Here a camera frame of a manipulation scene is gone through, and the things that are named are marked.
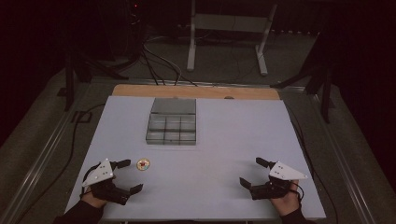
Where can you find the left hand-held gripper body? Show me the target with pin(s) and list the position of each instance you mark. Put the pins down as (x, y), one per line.
(102, 174)

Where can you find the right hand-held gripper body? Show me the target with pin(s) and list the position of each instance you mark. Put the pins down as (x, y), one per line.
(285, 172)

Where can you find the person's left hand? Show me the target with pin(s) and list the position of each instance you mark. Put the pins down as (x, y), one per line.
(95, 200)

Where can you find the person's right hand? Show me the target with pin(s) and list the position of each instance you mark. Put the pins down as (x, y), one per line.
(288, 203)

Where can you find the round gold badge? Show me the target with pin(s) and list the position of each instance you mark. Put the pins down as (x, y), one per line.
(143, 164)

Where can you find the white board sheet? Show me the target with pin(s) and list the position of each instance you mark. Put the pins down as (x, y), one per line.
(218, 149)

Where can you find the clear plastic compartment box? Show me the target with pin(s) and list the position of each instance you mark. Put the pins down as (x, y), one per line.
(171, 124)

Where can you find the black metal stand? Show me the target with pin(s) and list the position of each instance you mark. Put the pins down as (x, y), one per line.
(323, 81)
(70, 77)

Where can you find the wooden table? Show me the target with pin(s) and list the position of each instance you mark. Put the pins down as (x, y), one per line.
(193, 91)

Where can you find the white metal stand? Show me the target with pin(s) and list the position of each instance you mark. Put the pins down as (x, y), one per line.
(230, 23)

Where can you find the metal floor rail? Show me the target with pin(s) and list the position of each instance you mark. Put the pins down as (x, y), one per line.
(342, 161)
(40, 161)

